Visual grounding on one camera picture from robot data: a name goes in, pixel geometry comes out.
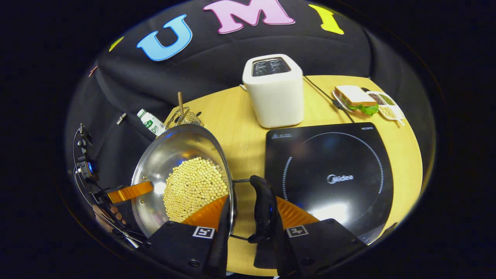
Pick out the small white plate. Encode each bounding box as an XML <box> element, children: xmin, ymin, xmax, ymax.
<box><xmin>332</xmin><ymin>90</ymin><xmax>367</xmax><ymax>115</ymax></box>

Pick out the white toaster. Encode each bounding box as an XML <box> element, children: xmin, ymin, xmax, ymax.
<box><xmin>242</xmin><ymin>54</ymin><xmax>305</xmax><ymax>128</ymax></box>

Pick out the black backdrop cloth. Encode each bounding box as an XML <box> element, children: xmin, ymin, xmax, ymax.
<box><xmin>66</xmin><ymin>0</ymin><xmax>434</xmax><ymax>248</ymax></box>

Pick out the white divided dish with beans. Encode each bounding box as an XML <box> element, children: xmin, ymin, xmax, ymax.
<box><xmin>366</xmin><ymin>91</ymin><xmax>406</xmax><ymax>126</ymax></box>

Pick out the wire mesh holder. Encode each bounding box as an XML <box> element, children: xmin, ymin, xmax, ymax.
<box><xmin>166</xmin><ymin>107</ymin><xmax>204</xmax><ymax>130</ymax></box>

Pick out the white drink bottle green label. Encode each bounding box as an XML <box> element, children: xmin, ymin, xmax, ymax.
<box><xmin>136</xmin><ymin>109</ymin><xmax>167</xmax><ymax>136</ymax></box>

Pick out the sandwich with lettuce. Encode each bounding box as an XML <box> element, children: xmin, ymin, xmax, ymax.
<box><xmin>334</xmin><ymin>85</ymin><xmax>379</xmax><ymax>116</ymax></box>

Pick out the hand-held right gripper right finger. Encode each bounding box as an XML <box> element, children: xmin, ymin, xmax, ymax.
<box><xmin>270</xmin><ymin>196</ymin><xmax>367</xmax><ymax>277</ymax></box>

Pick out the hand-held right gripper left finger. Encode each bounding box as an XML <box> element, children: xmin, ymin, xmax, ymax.
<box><xmin>145</xmin><ymin>196</ymin><xmax>233</xmax><ymax>277</ymax></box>

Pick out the black induction cooktop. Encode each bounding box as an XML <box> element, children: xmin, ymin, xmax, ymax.
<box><xmin>265</xmin><ymin>122</ymin><xmax>394</xmax><ymax>245</ymax></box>

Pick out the black power cable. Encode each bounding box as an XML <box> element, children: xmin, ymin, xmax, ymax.
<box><xmin>303</xmin><ymin>76</ymin><xmax>355</xmax><ymax>124</ymax></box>

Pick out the steel pot with black handles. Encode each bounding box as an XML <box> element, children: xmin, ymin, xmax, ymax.
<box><xmin>131</xmin><ymin>124</ymin><xmax>279</xmax><ymax>244</ymax></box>

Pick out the pile of soybeans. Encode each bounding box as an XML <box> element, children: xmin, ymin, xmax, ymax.
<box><xmin>163</xmin><ymin>157</ymin><xmax>229</xmax><ymax>223</ymax></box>

